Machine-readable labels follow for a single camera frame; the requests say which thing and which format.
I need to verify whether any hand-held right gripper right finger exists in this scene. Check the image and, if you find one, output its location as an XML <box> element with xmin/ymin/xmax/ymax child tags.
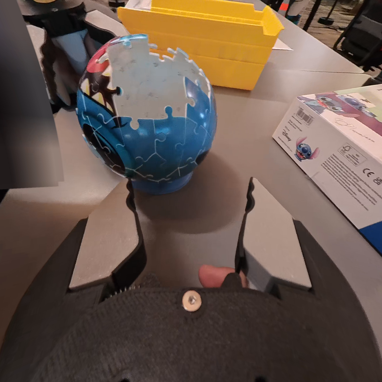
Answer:
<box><xmin>234</xmin><ymin>177</ymin><xmax>312</xmax><ymax>294</ymax></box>

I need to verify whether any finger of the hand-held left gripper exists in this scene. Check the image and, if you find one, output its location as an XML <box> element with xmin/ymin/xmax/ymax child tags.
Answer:
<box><xmin>84</xmin><ymin>9</ymin><xmax>121</xmax><ymax>39</ymax></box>
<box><xmin>26</xmin><ymin>25</ymin><xmax>79</xmax><ymax>107</ymax></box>

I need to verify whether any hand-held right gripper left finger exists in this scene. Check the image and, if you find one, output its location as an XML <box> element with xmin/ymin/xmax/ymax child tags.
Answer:
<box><xmin>69</xmin><ymin>178</ymin><xmax>148</xmax><ymax>291</ymax></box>

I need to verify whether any blue round ball stand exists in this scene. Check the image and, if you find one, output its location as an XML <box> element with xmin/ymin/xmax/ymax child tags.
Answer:
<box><xmin>132</xmin><ymin>172</ymin><xmax>192</xmax><ymax>195</ymax></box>

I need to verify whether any blue puzzle ball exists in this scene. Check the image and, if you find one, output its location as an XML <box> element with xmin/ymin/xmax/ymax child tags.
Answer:
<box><xmin>75</xmin><ymin>34</ymin><xmax>216</xmax><ymax>183</ymax></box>

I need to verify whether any white puzzle box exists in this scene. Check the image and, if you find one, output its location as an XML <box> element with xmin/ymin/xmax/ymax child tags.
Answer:
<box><xmin>273</xmin><ymin>85</ymin><xmax>382</xmax><ymax>257</ymax></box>

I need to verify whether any person's right hand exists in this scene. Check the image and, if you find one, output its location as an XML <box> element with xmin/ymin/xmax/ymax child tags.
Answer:
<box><xmin>198</xmin><ymin>264</ymin><xmax>248</xmax><ymax>289</ymax></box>

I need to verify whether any white tray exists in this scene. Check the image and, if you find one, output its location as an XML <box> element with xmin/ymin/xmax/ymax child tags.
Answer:
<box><xmin>124</xmin><ymin>0</ymin><xmax>153</xmax><ymax>11</ymax></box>

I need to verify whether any yellow storage bin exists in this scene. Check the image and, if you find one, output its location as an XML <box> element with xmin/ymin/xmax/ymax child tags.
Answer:
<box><xmin>117</xmin><ymin>0</ymin><xmax>284</xmax><ymax>91</ymax></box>

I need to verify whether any white paper sheet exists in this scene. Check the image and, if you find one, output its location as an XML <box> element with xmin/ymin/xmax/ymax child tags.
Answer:
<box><xmin>270</xmin><ymin>39</ymin><xmax>294</xmax><ymax>51</ymax></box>

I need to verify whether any black office chair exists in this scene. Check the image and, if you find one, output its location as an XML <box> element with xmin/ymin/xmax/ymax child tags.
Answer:
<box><xmin>332</xmin><ymin>0</ymin><xmax>382</xmax><ymax>73</ymax></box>

